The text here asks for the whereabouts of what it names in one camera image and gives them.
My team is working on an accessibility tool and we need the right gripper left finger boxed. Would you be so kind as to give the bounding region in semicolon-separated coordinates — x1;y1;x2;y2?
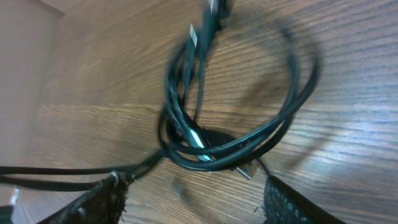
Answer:
39;172;128;224

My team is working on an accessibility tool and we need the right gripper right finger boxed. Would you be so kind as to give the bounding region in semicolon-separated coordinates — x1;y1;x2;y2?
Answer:
264;175;345;224

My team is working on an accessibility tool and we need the black USB-A cable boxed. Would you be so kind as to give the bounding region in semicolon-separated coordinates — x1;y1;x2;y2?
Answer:
157;27;321;180

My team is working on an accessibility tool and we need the black short USB cable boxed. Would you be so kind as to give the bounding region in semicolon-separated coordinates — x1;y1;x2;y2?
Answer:
163;0;234;162

